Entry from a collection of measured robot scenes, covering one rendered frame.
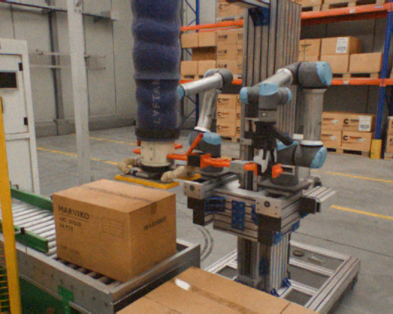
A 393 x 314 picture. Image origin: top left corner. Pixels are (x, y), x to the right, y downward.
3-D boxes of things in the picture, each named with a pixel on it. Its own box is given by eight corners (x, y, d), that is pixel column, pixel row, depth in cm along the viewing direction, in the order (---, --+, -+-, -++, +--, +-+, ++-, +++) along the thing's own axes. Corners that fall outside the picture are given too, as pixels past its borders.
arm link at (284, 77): (284, 60, 205) (236, 85, 171) (305, 59, 198) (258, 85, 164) (286, 81, 209) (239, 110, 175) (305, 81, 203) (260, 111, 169)
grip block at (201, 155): (186, 166, 180) (186, 154, 179) (197, 162, 188) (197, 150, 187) (200, 168, 176) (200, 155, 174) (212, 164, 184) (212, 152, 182)
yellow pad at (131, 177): (114, 179, 195) (114, 170, 194) (127, 175, 203) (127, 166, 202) (167, 190, 177) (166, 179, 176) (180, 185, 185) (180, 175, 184)
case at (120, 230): (56, 257, 232) (52, 193, 224) (105, 235, 265) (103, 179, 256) (131, 285, 199) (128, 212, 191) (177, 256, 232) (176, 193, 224)
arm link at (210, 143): (209, 157, 233) (209, 134, 230) (197, 153, 244) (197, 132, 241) (224, 155, 239) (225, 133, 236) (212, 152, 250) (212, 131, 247)
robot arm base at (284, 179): (278, 177, 223) (278, 161, 221) (302, 182, 214) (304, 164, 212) (265, 183, 212) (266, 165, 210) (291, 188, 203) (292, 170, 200)
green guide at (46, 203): (-7, 191, 367) (-8, 182, 365) (4, 188, 375) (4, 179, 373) (105, 230, 271) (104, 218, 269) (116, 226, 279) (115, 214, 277)
